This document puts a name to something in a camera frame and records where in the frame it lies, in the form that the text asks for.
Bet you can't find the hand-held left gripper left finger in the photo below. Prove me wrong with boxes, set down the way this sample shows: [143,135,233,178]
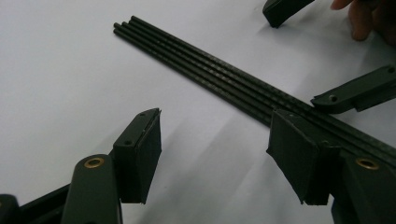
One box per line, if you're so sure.
[111,107,163,205]

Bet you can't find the black chopstick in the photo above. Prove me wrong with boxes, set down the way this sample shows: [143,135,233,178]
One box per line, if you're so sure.
[112,27,274,128]
[129,15,396,157]
[120,20,396,166]
[112,21,278,121]

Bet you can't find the white table cover sheet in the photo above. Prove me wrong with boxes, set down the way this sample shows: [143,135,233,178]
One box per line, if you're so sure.
[0,0,396,224]

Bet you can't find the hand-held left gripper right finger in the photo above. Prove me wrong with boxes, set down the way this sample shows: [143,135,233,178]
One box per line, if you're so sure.
[265,108,342,206]

